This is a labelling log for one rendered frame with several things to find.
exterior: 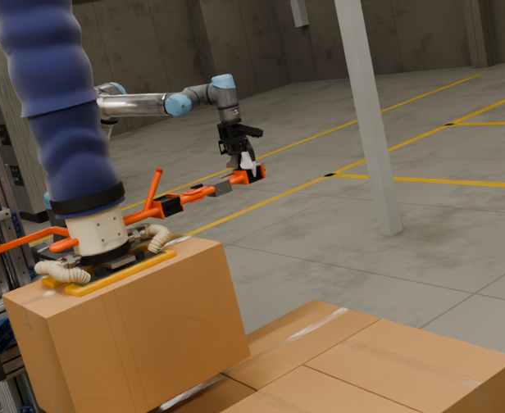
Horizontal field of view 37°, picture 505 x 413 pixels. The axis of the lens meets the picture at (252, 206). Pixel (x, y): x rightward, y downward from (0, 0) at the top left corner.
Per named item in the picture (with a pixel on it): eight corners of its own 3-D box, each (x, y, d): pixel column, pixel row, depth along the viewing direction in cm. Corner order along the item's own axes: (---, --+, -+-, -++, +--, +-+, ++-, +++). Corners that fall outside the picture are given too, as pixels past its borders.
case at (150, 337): (86, 445, 213) (45, 318, 204) (38, 406, 246) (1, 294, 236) (252, 356, 245) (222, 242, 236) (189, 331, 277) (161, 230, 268)
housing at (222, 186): (216, 197, 253) (214, 184, 252) (206, 196, 259) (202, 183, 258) (233, 191, 257) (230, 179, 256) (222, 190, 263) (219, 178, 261)
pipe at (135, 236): (72, 285, 215) (66, 267, 213) (41, 274, 235) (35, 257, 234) (171, 244, 233) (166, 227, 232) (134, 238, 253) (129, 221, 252)
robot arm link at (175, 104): (61, 94, 262) (182, 88, 242) (79, 88, 272) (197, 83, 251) (66, 126, 266) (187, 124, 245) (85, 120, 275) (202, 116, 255)
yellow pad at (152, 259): (79, 298, 214) (74, 282, 213) (65, 292, 222) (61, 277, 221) (177, 256, 232) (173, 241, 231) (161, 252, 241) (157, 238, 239)
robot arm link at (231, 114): (230, 105, 263) (244, 104, 256) (233, 117, 264) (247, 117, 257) (213, 110, 259) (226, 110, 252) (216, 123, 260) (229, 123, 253)
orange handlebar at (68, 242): (22, 270, 215) (18, 257, 214) (-11, 257, 240) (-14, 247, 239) (267, 174, 266) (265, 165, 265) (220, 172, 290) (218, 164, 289)
